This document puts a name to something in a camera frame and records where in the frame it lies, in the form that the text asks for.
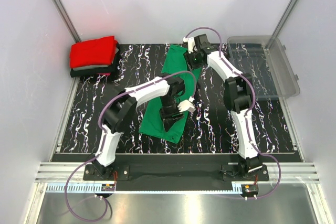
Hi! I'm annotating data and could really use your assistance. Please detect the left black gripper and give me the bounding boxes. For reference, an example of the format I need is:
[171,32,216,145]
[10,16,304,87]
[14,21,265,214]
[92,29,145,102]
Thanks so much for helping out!
[159,95,184,132]

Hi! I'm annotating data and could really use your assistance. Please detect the green t shirt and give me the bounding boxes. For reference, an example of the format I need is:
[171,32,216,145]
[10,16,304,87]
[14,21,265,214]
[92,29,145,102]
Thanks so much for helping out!
[139,45,201,144]

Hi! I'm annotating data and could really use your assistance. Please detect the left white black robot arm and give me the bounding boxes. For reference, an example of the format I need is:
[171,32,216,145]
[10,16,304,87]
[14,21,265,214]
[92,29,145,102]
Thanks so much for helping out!
[92,73,185,180]

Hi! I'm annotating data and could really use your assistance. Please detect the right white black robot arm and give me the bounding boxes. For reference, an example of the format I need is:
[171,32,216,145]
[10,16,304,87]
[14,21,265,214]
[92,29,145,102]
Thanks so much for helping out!
[183,34,263,180]

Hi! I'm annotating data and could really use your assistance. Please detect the clear plastic bin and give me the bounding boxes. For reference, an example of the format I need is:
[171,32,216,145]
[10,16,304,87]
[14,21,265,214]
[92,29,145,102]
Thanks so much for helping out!
[227,35,300,100]

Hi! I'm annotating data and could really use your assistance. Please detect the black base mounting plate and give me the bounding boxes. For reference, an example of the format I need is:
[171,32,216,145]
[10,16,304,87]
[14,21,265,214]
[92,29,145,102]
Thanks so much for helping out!
[83,154,269,182]

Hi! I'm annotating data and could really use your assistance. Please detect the folded pink t shirt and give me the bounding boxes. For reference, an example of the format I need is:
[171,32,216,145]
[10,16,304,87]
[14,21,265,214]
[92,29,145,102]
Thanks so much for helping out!
[97,72,111,76]

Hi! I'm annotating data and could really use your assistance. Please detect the folded red t shirt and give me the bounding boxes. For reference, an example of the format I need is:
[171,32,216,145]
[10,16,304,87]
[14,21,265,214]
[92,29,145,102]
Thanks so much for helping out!
[69,36,118,68]

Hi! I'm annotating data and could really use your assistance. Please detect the left connector box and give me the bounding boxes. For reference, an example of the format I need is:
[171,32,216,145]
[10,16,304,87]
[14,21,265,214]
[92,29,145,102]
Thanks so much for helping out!
[101,184,116,191]

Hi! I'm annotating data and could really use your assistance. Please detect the connector box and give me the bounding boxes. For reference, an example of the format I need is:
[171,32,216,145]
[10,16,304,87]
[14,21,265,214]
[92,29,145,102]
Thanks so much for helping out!
[242,184,259,195]
[101,184,116,191]

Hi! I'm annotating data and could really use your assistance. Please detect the right connector box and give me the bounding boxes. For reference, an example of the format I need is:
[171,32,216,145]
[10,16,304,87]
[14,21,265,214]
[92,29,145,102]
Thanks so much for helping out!
[242,184,259,195]

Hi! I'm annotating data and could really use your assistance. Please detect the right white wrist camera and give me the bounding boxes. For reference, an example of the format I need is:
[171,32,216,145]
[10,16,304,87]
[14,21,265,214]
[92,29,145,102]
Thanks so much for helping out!
[183,37,196,53]

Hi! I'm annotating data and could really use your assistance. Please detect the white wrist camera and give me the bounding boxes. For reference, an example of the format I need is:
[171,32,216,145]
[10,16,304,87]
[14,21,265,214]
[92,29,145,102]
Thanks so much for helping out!
[183,37,196,53]
[177,97,196,113]

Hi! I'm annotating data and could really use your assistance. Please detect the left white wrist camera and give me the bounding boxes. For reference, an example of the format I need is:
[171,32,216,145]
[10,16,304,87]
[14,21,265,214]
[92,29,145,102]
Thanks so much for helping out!
[177,97,196,113]

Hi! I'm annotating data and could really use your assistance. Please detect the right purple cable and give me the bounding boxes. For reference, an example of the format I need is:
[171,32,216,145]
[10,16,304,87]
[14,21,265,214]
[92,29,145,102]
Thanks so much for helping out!
[184,26,284,198]

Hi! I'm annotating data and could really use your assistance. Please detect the purple cable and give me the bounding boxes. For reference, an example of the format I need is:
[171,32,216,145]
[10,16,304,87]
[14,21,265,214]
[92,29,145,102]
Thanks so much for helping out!
[64,70,197,222]
[184,26,284,198]

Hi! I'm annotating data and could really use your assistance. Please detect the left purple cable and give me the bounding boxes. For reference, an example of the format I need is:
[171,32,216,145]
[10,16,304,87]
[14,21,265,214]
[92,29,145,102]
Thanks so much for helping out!
[64,70,197,222]

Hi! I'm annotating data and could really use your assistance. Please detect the aluminium frame rail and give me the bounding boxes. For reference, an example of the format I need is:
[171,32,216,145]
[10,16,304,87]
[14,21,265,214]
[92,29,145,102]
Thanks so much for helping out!
[36,162,320,184]

